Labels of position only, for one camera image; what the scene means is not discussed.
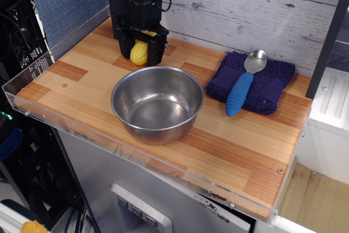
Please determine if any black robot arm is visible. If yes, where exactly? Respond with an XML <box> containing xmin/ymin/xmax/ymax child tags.
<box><xmin>109</xmin><ymin>0</ymin><xmax>169</xmax><ymax>66</ymax></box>

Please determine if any stainless steel pot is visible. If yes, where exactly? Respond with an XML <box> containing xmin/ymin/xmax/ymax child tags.
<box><xmin>111</xmin><ymin>66</ymin><xmax>204</xmax><ymax>145</ymax></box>

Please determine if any clear acrylic table guard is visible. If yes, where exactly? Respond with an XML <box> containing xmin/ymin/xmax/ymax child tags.
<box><xmin>5</xmin><ymin>19</ymin><xmax>311</xmax><ymax>232</ymax></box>

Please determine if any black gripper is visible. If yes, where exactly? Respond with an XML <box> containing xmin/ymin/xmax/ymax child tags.
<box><xmin>116</xmin><ymin>0</ymin><xmax>169</xmax><ymax>67</ymax></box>

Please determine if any purple folded towel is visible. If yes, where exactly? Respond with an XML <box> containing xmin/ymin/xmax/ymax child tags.
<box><xmin>206</xmin><ymin>51</ymin><xmax>296</xmax><ymax>115</ymax></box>

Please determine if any dark grey right post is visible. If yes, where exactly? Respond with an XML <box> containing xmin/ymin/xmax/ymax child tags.
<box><xmin>305</xmin><ymin>0</ymin><xmax>348</xmax><ymax>99</ymax></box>

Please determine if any black perforated crate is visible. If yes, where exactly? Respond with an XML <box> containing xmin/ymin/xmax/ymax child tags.
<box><xmin>1</xmin><ymin>0</ymin><xmax>47</xmax><ymax>71</ymax></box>

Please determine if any blue handled metal spoon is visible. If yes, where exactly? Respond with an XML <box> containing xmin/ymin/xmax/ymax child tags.
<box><xmin>225</xmin><ymin>50</ymin><xmax>267</xmax><ymax>117</ymax></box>

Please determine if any yellow plastic corn cob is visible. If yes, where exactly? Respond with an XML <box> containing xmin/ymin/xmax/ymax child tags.
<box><xmin>130</xmin><ymin>40</ymin><xmax>148</xmax><ymax>65</ymax></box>

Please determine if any silver control panel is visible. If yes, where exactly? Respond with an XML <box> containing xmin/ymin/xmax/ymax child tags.
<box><xmin>111</xmin><ymin>183</ymin><xmax>173</xmax><ymax>232</ymax></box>

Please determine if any yellow object bottom left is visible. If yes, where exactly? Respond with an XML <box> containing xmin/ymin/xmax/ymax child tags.
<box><xmin>20</xmin><ymin>220</ymin><xmax>48</xmax><ymax>233</ymax></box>

